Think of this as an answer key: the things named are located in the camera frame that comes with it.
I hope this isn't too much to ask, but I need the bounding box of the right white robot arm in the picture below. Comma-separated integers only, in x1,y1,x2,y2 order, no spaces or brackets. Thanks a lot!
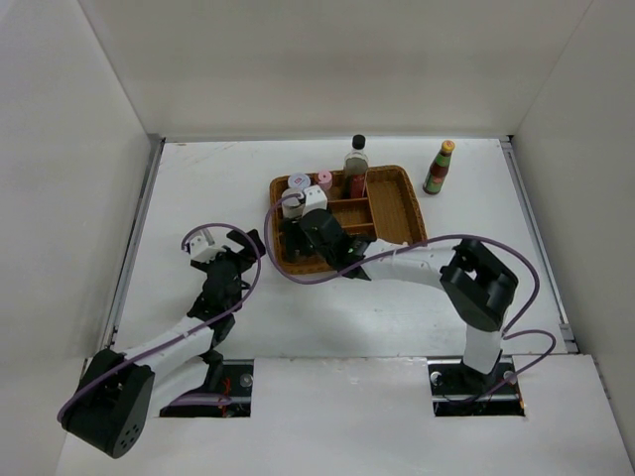
283,209,518,393

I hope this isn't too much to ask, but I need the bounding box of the white-lid dark jam jar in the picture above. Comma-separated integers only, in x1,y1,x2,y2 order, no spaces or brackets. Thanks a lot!
287,173,312,193

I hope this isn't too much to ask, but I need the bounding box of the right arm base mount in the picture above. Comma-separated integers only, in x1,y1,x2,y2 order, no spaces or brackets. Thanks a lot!
428,358,525,417

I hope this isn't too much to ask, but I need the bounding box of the pink-cap spice jar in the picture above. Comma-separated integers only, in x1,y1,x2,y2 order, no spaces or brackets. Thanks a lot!
317,171,332,191

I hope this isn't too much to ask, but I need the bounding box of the silver-cap blue-label jar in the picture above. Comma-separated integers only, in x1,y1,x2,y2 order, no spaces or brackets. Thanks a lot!
281,187,305,220

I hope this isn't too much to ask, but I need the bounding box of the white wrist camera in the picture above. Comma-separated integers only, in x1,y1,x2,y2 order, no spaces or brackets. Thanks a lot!
303,185,328,215
186,229,221,263

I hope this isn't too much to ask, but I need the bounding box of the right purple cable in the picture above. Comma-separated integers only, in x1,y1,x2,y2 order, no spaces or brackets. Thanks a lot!
263,192,558,403

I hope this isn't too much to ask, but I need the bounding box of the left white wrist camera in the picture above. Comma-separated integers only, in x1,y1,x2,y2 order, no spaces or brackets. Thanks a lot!
186,229,221,263

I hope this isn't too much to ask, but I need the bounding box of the tall red-label glass bottle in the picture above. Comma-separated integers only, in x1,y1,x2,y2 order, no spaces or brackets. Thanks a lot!
342,134,369,199

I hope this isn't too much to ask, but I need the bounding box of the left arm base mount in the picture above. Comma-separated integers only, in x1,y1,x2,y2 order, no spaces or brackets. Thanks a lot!
158,350,255,418

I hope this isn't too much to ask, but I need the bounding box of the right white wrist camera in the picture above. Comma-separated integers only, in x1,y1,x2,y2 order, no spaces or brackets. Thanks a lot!
303,185,328,215

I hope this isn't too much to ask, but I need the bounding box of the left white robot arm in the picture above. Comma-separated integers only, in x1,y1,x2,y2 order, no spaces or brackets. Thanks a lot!
57,225,266,459

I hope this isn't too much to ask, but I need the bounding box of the brown wicker divided tray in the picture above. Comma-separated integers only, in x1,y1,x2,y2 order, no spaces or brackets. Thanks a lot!
270,165,427,275

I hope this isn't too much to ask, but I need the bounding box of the green-label red sauce bottle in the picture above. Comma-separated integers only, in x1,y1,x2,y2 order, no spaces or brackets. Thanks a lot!
423,140,455,195

